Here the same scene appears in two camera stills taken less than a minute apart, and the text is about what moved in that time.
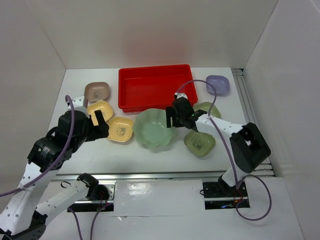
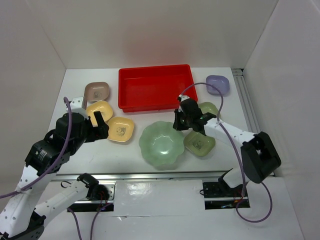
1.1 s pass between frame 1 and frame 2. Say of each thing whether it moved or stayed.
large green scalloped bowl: moved
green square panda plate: stayed
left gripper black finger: stayed
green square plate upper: stayed
